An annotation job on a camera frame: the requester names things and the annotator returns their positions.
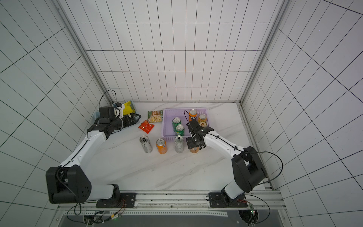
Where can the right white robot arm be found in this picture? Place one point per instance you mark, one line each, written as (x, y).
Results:
(248, 169)

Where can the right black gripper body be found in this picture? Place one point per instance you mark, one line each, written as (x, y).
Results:
(194, 140)

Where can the aluminium mounting rail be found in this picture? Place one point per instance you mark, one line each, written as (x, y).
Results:
(175, 202)

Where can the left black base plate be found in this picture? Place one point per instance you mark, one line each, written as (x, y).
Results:
(118, 200)

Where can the green soup mix packet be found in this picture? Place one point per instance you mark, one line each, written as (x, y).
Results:
(155, 116)

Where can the red snack packet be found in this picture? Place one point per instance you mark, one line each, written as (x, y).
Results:
(146, 127)

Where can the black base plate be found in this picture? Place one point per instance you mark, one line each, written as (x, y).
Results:
(118, 200)
(221, 200)

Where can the blue plastic basket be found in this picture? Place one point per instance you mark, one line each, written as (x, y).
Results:
(96, 115)

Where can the purple plastic basket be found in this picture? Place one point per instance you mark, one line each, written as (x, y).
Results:
(169, 114)

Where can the green Sprite can front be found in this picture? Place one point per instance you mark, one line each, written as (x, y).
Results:
(179, 130)

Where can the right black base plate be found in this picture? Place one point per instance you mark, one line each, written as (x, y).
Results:
(221, 200)

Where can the green sprite can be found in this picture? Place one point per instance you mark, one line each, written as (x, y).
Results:
(176, 121)
(179, 130)

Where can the yellow napa cabbage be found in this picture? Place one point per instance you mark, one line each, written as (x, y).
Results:
(128, 108)

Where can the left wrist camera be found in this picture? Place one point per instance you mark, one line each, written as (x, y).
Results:
(118, 109)

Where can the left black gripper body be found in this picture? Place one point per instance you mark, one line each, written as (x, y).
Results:
(126, 122)

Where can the orange gold can right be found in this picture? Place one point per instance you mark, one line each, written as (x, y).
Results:
(202, 118)

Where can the silver white drink can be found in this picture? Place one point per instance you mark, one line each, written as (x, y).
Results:
(145, 142)

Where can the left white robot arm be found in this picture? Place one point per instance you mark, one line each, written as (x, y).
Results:
(68, 183)

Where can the green gold can right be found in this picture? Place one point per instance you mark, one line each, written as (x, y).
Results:
(203, 124)

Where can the green Sprite can rear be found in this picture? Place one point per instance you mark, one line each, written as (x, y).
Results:
(176, 121)

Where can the orange Fanta can rear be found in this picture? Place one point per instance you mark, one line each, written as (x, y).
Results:
(192, 115)

